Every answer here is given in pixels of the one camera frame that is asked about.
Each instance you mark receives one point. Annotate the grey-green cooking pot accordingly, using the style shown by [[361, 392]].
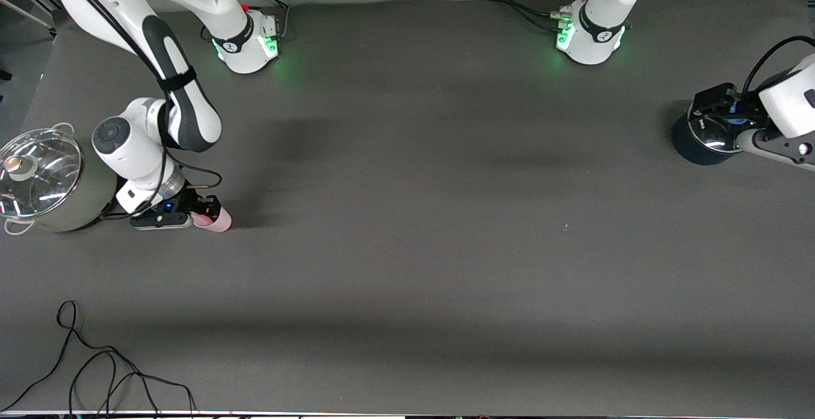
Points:
[[63, 215]]

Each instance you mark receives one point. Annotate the grey metal frame rail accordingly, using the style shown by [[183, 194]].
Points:
[[25, 14]]

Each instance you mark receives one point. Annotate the pink plastic cup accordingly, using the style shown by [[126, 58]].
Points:
[[219, 221]]

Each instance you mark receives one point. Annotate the glass lid with metal knob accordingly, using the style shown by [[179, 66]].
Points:
[[44, 177]]

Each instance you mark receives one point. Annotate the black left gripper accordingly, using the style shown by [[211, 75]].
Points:
[[721, 102]]

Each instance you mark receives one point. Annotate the glass lid with blue knob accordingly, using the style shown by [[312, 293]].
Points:
[[713, 135]]

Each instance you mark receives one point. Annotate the dark blue saucepan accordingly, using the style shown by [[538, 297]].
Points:
[[691, 148]]

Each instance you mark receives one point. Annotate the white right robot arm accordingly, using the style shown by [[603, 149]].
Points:
[[127, 145]]

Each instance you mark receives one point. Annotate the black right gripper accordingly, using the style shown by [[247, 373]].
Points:
[[190, 202]]

